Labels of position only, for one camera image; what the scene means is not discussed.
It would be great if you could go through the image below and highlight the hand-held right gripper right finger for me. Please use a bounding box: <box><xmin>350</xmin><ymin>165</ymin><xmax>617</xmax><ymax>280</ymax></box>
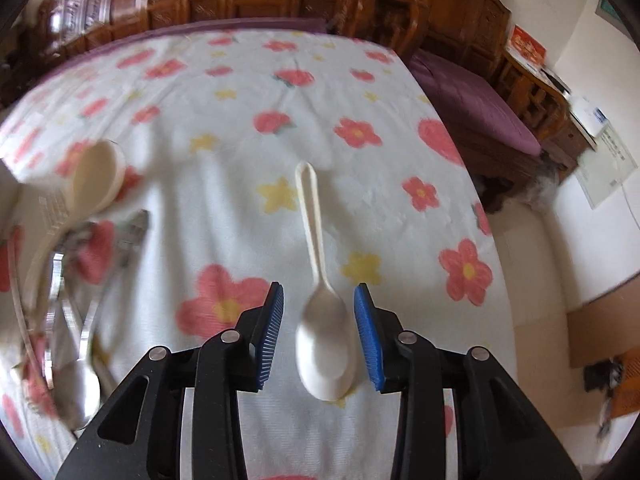
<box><xmin>354</xmin><ymin>282</ymin><xmax>583</xmax><ymax>480</ymax></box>

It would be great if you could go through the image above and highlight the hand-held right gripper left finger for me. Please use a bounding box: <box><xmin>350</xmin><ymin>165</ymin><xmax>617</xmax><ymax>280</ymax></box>
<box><xmin>55</xmin><ymin>281</ymin><xmax>285</xmax><ymax>480</ymax></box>

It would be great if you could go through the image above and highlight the cream plastic spoon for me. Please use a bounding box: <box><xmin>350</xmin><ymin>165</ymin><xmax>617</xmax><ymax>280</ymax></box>
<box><xmin>294</xmin><ymin>161</ymin><xmax>359</xmax><ymax>402</ymax></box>

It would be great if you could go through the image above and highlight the large metal spoon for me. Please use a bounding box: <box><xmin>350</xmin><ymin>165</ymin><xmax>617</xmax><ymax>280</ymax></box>
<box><xmin>52</xmin><ymin>355</ymin><xmax>103</xmax><ymax>428</ymax></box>

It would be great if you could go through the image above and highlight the metal tray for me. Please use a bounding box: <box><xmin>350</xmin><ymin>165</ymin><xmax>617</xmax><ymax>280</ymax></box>
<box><xmin>0</xmin><ymin>157</ymin><xmax>151</xmax><ymax>433</ymax></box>

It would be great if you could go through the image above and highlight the cream plastic ladle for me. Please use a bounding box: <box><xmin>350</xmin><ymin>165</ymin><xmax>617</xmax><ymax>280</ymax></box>
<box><xmin>65</xmin><ymin>139</ymin><xmax>127</xmax><ymax>221</ymax></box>

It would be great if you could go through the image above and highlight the black object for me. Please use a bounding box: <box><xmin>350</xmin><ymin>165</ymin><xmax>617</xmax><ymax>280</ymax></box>
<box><xmin>582</xmin><ymin>360</ymin><xmax>623</xmax><ymax>394</ymax></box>

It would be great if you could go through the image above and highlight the cardboard box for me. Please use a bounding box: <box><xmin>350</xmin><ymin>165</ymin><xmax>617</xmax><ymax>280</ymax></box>
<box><xmin>566</xmin><ymin>274</ymin><xmax>640</xmax><ymax>368</ymax></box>

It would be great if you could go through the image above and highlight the floral tablecloth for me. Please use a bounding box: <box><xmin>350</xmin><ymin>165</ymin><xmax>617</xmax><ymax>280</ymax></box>
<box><xmin>0</xmin><ymin>27</ymin><xmax>518</xmax><ymax>480</ymax></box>

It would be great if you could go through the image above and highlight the orange crate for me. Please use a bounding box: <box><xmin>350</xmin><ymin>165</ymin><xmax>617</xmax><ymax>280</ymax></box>
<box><xmin>607</xmin><ymin>350</ymin><xmax>640</xmax><ymax>419</ymax></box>

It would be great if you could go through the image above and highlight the purple seat cushion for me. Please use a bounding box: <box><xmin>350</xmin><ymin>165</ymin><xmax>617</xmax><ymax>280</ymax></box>
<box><xmin>407</xmin><ymin>50</ymin><xmax>543</xmax><ymax>157</ymax></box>

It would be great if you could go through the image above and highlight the wooden side table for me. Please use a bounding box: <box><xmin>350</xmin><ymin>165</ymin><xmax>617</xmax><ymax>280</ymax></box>
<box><xmin>492</xmin><ymin>50</ymin><xmax>598</xmax><ymax>181</ymax></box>

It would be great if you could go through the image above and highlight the white device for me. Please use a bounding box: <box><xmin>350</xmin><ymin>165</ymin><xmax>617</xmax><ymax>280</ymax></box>
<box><xmin>570</xmin><ymin>97</ymin><xmax>612</xmax><ymax>139</ymax></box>

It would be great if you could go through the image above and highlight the purple under cloth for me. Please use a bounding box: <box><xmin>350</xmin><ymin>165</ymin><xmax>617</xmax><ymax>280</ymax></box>
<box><xmin>10</xmin><ymin>16</ymin><xmax>328</xmax><ymax>91</ymax></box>

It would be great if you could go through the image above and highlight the red calendar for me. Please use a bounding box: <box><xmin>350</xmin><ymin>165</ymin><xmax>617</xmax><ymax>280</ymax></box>
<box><xmin>507</xmin><ymin>25</ymin><xmax>547</xmax><ymax>63</ymax></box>

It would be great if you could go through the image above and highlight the carved wooden chair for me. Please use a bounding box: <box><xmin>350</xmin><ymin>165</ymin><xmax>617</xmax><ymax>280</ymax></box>
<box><xmin>422</xmin><ymin>0</ymin><xmax>543</xmax><ymax>213</ymax></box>

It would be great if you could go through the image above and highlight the white cable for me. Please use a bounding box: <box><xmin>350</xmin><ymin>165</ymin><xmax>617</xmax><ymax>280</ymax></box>
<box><xmin>619</xmin><ymin>180</ymin><xmax>640</xmax><ymax>243</ymax></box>

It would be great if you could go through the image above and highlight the white wall panel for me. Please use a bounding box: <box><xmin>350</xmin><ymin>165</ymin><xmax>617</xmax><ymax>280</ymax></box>
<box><xmin>577</xmin><ymin>125</ymin><xmax>638</xmax><ymax>209</ymax></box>

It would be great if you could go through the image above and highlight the green framed wall panel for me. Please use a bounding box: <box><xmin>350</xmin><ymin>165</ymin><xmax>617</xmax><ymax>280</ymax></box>
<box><xmin>595</xmin><ymin>0</ymin><xmax>624</xmax><ymax>24</ymax></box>

